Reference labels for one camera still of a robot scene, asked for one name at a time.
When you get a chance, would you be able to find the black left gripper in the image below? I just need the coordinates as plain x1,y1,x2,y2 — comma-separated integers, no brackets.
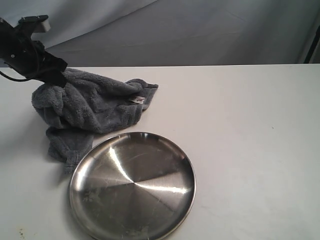
0,17,68,88

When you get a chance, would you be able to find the grey fleece cloth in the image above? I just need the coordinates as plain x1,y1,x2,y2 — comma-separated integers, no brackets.
31,68,159,174

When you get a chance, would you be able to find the grey backdrop cloth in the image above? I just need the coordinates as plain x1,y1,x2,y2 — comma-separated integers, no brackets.
0,0,320,67

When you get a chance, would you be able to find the round stainless steel plate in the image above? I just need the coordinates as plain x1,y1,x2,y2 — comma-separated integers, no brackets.
68,132,196,240

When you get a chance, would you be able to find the black backdrop stand pole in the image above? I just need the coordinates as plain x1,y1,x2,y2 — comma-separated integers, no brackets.
303,31,320,64

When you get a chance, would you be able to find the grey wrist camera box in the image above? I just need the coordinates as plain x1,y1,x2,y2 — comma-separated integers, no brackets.
33,19,51,33

